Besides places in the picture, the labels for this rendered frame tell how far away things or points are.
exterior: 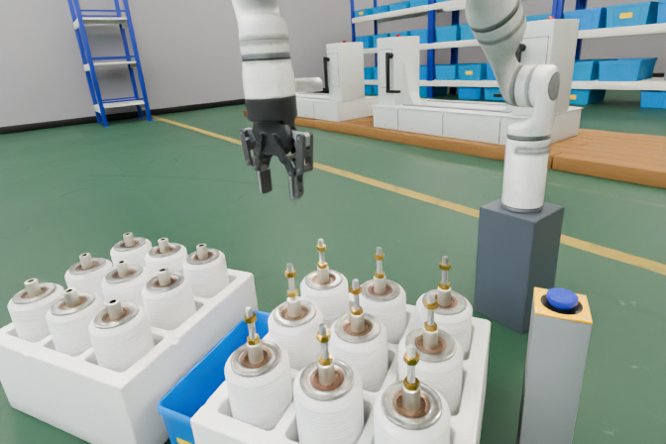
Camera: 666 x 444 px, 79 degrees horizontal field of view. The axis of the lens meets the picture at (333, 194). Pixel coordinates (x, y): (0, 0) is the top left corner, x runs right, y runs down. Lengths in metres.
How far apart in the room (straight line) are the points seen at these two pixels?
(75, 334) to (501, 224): 0.93
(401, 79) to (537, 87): 2.58
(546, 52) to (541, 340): 2.18
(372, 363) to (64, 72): 6.38
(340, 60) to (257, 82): 3.41
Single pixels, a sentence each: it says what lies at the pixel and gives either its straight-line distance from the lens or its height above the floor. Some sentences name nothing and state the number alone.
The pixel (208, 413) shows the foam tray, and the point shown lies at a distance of 0.71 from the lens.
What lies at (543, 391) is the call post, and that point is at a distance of 0.74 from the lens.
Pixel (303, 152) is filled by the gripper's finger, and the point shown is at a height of 0.55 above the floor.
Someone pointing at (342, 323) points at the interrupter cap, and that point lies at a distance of 0.70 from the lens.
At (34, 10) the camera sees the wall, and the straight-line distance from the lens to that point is 6.81.
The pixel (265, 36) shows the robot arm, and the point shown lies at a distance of 0.58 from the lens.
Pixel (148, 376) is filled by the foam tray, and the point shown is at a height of 0.16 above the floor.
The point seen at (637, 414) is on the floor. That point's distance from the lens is 1.04.
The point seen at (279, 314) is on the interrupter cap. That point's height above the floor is 0.25.
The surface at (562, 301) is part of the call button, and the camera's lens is 0.67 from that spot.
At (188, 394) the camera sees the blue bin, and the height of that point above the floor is 0.08.
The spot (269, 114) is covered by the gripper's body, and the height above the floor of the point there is 0.60.
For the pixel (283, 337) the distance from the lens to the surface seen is 0.71.
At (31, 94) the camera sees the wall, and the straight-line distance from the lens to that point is 6.75.
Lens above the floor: 0.67
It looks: 19 degrees down
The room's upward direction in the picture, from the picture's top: 4 degrees counter-clockwise
